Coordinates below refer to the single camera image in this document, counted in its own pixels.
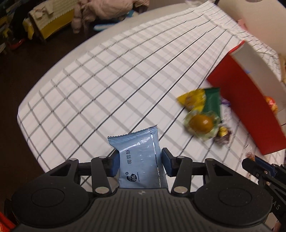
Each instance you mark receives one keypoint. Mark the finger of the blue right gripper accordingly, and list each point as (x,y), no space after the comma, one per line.
(263,163)
(251,167)

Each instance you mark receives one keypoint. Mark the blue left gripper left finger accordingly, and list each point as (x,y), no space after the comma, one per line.
(113,164)

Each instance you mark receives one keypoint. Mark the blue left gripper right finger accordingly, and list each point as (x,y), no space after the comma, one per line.
(169,162)

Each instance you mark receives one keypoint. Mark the small orange sausage packet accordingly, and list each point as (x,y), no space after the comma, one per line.
(250,155)

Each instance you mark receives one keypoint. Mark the light blue snack packet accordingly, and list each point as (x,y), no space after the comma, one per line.
(140,159)

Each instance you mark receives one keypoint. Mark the braised egg clear packet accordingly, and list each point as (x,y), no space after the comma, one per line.
(202,125)

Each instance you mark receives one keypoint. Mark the yellow snack packet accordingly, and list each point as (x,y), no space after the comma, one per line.
(193,100)

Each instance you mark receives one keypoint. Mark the green snack packet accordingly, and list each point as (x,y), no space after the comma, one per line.
(212,102)

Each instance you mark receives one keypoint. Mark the dark purple candy packet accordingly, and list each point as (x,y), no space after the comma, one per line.
(223,136)

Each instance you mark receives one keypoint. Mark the red chips snack bag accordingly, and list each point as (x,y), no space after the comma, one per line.
(272,104)

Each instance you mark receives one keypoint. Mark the red white cardboard box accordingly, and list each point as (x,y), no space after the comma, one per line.
(245,80)

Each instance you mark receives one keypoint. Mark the white black checkered tablecloth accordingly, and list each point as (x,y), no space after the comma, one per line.
(130,82)

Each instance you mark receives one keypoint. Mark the pink puffy jacket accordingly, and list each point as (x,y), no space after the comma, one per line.
(86,12)

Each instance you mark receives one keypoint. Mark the yellow cushioned seat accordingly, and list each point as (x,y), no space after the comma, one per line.
(48,17)

